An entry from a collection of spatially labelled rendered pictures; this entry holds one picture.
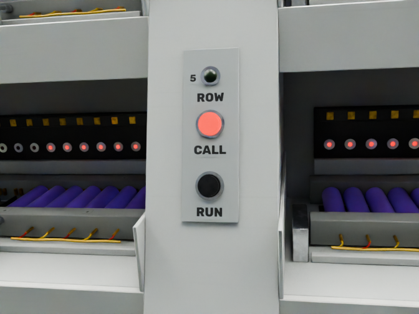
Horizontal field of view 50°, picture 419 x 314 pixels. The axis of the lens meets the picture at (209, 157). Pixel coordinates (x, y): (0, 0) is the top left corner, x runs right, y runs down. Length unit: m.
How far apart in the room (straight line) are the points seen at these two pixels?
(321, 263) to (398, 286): 0.06
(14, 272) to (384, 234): 0.29
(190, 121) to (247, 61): 0.06
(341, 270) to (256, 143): 0.11
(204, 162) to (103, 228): 0.14
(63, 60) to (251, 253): 0.21
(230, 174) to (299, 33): 0.11
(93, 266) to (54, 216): 0.07
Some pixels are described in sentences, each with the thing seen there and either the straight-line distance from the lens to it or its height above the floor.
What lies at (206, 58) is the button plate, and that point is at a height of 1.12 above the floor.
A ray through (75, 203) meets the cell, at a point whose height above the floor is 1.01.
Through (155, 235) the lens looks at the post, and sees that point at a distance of 0.32.
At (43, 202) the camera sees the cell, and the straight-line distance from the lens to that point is 0.48.
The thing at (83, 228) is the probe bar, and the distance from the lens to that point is 0.42.
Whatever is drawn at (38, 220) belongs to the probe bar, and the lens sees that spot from 0.44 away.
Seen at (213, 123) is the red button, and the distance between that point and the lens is 0.31.
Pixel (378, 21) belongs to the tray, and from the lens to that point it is 0.34.
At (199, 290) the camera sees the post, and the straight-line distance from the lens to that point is 0.32.
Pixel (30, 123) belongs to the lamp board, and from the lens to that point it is 0.55.
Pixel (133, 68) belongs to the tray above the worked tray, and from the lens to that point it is 0.35.
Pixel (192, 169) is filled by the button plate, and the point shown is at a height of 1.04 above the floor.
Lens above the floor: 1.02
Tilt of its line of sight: 4 degrees up
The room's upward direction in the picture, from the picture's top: straight up
